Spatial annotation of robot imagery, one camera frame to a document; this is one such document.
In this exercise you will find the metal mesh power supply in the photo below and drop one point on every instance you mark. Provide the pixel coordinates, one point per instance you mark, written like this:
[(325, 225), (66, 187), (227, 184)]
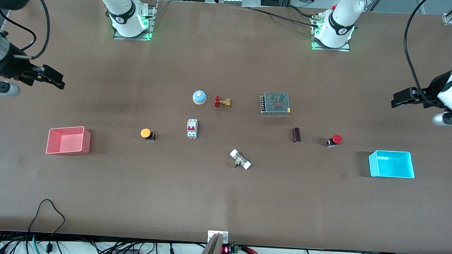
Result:
[(275, 103)]

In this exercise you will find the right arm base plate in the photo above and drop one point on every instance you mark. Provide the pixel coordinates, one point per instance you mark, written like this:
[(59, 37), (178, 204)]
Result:
[(151, 21)]

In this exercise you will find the yellow push button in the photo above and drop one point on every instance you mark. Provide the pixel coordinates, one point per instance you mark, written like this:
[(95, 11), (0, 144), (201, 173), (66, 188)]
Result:
[(146, 133)]

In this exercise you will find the white mounting bracket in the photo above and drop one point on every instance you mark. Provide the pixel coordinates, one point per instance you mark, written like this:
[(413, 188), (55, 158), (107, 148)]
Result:
[(211, 234)]

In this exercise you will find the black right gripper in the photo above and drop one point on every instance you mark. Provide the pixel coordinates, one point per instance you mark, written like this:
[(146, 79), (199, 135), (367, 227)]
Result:
[(14, 66)]

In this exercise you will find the cyan plastic box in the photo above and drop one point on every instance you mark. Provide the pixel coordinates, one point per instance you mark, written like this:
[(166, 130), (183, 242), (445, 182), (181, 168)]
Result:
[(392, 164)]

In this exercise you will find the grey aluminium bar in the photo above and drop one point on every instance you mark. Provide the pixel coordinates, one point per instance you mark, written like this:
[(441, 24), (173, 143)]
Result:
[(212, 250)]

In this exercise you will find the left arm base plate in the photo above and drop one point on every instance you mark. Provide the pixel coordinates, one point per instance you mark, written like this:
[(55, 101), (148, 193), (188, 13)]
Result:
[(345, 49)]

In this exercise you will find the blue round bell button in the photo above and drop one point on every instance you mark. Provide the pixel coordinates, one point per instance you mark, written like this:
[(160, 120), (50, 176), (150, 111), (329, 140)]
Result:
[(199, 97)]

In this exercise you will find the white circuit breaker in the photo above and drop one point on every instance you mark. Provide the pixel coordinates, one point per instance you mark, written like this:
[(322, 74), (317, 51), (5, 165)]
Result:
[(192, 128)]

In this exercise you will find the white and silver pipe fitting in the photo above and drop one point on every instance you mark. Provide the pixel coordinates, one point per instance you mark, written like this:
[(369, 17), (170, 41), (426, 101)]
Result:
[(240, 159)]

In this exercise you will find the pink plastic box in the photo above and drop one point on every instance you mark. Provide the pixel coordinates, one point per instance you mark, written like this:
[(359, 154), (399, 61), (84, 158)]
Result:
[(68, 141)]

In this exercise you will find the red push button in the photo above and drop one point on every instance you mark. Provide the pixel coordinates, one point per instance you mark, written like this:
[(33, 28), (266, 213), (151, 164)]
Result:
[(336, 138)]

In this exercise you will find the red digit display module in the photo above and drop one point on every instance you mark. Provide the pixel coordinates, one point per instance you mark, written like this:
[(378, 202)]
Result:
[(226, 249)]

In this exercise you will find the dark brown cylindrical capacitor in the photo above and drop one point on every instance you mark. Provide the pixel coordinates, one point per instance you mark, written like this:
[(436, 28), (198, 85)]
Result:
[(296, 135)]

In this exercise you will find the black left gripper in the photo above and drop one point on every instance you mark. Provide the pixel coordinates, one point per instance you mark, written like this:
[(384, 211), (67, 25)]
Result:
[(432, 89)]

